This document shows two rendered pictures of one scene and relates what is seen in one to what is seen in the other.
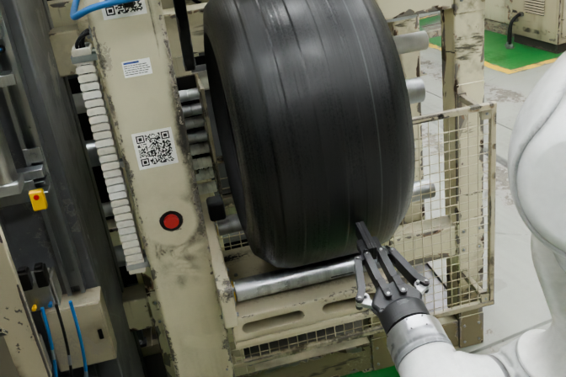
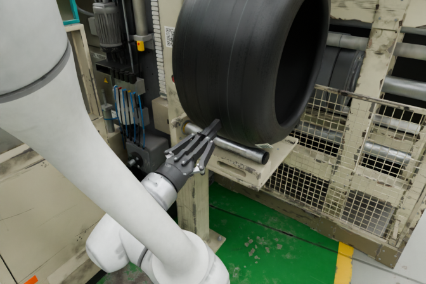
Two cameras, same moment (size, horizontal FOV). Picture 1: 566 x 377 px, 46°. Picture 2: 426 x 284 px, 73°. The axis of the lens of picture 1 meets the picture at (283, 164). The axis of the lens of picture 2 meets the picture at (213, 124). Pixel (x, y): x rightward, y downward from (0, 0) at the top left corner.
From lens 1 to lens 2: 83 cm
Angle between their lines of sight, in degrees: 40
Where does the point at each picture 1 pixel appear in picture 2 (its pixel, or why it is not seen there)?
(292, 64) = (203, 0)
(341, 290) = (229, 159)
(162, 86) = (178, 3)
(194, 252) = not seen: hidden behind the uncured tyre
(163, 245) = (172, 89)
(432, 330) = (153, 187)
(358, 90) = (228, 30)
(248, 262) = not seen: hidden behind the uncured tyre
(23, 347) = (91, 96)
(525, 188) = not seen: outside the picture
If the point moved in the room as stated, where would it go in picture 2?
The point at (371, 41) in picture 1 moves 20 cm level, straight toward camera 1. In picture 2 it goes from (257, 0) to (182, 9)
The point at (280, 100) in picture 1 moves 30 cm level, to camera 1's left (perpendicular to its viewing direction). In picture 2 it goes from (186, 20) to (125, 7)
